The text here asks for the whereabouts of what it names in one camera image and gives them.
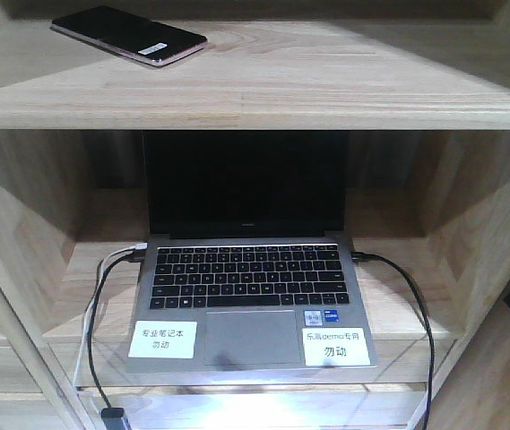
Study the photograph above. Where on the wooden desk shelf unit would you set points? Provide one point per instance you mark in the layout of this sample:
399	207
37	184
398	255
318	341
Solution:
439	67

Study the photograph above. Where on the grey laptop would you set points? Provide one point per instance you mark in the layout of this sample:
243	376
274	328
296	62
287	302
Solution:
247	238

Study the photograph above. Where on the black smartphone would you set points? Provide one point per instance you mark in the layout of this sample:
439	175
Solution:
128	35

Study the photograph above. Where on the white label sticker left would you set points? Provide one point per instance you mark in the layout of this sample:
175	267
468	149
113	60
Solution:
163	339

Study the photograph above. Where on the grey usb hub adapter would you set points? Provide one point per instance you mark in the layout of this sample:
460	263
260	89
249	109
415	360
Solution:
115	419

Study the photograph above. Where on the white label sticker right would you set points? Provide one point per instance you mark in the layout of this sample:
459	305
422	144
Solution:
335	347

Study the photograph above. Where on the white label sticker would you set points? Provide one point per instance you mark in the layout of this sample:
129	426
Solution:
335	347
163	339

